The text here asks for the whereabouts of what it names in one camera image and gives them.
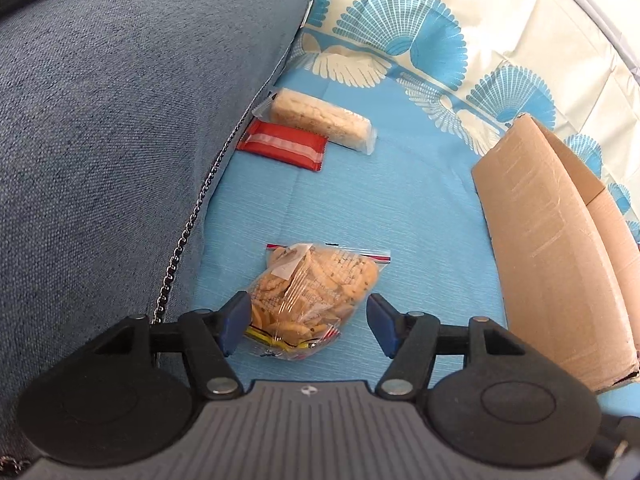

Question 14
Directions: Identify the pale rice bar clear wrapper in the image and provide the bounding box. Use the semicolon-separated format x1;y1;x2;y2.
252;87;377;155

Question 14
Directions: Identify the cream and blue printed blanket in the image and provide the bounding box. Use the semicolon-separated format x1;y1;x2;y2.
192;0;640;418

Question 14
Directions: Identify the cardboard box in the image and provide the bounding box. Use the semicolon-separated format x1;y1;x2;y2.
471;114;640;394

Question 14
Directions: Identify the red snack packet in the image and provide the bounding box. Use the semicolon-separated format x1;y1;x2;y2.
236;120;329;172

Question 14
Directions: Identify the clear bag of cookies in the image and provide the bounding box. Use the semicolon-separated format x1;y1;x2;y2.
244;242;392;362

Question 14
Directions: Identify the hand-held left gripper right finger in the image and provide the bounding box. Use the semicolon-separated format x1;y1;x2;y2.
366;293;527;402

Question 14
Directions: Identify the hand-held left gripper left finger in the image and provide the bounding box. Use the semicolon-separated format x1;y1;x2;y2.
92;290;252;402

